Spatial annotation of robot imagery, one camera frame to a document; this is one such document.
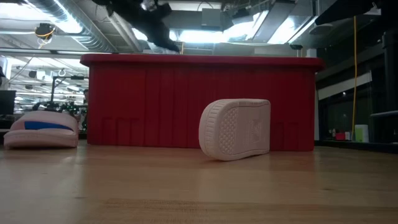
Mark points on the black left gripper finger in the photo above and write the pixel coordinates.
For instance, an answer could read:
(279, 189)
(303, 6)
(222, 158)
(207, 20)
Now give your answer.
(168, 42)

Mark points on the pale pink foam slide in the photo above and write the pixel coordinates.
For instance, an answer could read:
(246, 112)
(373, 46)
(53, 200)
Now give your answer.
(40, 137)
(236, 129)

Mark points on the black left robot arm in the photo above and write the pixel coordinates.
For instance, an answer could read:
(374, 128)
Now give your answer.
(109, 6)

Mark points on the red plastic bin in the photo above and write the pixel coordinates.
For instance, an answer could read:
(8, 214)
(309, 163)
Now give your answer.
(155, 102)

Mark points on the grey ceiling-mounted box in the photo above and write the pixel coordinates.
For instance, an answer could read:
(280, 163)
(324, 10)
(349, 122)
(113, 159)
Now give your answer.
(211, 17)

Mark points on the person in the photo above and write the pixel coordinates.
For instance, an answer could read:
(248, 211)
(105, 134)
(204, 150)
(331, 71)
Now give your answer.
(86, 96)

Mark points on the background robot workstation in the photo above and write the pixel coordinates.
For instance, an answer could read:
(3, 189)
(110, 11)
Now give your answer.
(66, 108)

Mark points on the black background monitor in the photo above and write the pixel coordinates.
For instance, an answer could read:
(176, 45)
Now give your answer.
(7, 102)

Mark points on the black overhead beam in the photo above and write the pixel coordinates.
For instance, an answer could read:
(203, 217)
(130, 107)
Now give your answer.
(348, 9)

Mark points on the small red container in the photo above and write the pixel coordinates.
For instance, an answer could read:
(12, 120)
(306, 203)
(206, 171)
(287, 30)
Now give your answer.
(340, 137)

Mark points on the green and white container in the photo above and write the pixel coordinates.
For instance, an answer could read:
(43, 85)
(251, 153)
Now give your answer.
(361, 133)

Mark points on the silver ventilation duct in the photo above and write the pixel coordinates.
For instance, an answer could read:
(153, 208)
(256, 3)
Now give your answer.
(84, 39)

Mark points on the black ceiling dome camera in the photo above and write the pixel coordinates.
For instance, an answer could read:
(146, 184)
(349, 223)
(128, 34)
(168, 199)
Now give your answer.
(296, 46)

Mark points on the black vertical frame post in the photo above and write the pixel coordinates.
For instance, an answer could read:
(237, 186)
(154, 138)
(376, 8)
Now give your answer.
(390, 77)

